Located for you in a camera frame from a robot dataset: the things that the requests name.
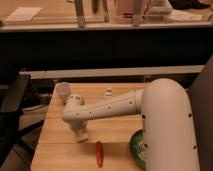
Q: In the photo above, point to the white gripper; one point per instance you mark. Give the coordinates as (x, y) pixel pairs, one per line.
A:
(79, 127)

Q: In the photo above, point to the white sponge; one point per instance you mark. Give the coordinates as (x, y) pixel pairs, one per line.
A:
(81, 137)

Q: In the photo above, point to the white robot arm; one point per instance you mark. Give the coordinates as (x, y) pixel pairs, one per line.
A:
(168, 127)

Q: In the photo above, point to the orange carrot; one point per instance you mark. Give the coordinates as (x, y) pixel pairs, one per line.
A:
(99, 154)

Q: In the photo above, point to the white paper cup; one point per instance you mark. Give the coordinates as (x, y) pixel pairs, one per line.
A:
(63, 91)

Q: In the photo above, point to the black chair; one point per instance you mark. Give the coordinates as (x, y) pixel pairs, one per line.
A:
(10, 112)

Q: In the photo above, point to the pink box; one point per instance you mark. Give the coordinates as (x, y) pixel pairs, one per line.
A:
(124, 9)

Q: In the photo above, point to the white paper sheet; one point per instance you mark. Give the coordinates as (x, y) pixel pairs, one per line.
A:
(23, 14)

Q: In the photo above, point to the dark panel at right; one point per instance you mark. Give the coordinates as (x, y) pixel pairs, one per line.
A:
(201, 96)

